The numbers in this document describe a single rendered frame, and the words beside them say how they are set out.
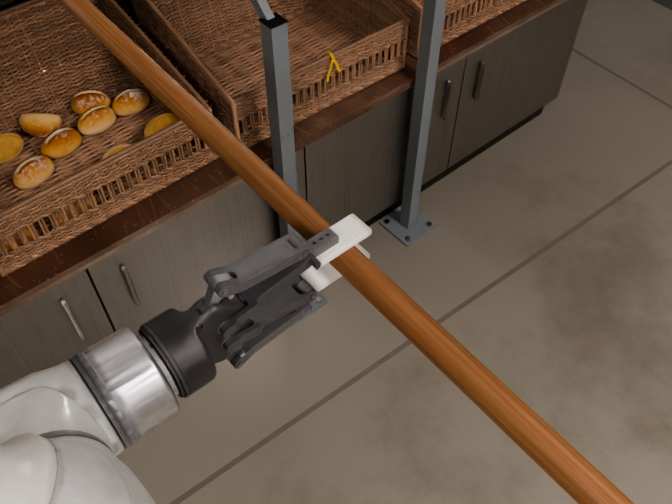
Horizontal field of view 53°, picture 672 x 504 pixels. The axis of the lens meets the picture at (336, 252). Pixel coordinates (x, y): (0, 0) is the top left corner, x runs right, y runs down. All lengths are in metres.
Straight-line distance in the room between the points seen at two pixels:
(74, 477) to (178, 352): 0.18
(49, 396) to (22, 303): 0.97
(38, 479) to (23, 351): 1.22
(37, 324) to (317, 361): 0.77
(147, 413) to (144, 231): 1.00
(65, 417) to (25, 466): 0.12
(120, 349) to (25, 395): 0.08
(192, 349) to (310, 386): 1.34
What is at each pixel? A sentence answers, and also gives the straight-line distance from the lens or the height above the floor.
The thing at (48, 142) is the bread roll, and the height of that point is 0.64.
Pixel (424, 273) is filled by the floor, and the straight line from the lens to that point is 2.15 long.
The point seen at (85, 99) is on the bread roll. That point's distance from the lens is 1.82.
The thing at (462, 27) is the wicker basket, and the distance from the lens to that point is 2.07.
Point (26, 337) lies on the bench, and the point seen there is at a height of 0.45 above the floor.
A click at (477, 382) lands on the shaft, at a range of 0.59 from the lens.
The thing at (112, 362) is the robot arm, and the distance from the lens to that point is 0.58.
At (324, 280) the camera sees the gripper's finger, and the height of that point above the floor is 1.15.
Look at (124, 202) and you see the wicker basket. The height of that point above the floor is 0.60.
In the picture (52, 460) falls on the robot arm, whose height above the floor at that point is 1.31.
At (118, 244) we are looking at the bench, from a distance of 1.53.
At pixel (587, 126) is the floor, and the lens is 2.80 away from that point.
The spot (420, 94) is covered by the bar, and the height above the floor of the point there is 0.55.
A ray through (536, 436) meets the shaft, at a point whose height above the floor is 1.17.
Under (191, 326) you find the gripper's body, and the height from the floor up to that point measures 1.20.
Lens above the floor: 1.68
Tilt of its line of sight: 50 degrees down
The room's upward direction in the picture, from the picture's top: straight up
